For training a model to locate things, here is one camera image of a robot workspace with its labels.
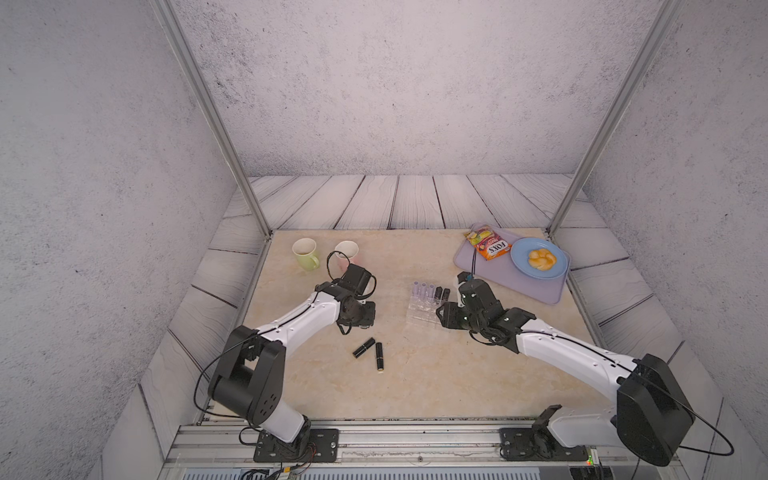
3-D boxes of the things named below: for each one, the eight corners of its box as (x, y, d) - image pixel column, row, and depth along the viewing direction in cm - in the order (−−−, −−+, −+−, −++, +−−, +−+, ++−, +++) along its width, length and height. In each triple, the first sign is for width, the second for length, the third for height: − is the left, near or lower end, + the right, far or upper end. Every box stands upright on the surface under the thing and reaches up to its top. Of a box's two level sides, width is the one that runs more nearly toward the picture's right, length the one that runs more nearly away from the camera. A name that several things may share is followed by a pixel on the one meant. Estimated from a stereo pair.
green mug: (296, 274, 110) (289, 256, 102) (301, 255, 116) (294, 237, 108) (317, 274, 110) (311, 256, 102) (321, 255, 116) (316, 237, 108)
